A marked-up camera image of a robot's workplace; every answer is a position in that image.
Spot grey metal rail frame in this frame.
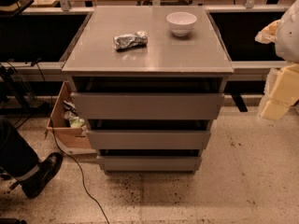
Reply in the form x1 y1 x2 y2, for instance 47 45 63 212
0 5 287 82

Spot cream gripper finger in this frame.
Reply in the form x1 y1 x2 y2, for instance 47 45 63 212
260 63 299 120
255 20 279 44

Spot black shoe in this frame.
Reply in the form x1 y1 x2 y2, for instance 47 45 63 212
21 152 63 199

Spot white ceramic bowl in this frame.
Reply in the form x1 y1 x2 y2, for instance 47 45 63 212
166 12 197 36

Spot dark trouser leg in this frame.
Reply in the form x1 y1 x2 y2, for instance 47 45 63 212
0 117 39 181

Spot grey top drawer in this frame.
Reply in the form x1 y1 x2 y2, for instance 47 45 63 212
71 92 224 120

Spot crumpled foil chip bag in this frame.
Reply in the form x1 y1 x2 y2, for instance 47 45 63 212
113 31 148 50

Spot grey drawer cabinet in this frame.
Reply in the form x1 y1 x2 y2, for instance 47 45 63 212
61 5 235 175

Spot black floor cable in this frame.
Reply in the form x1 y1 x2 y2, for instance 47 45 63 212
31 58 110 224

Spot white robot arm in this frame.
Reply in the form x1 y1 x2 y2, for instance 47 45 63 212
255 8 299 120

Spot trash wrappers in box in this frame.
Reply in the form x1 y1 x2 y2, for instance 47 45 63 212
63 101 85 128

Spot cardboard box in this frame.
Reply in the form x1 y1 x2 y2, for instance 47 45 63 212
47 81 92 150

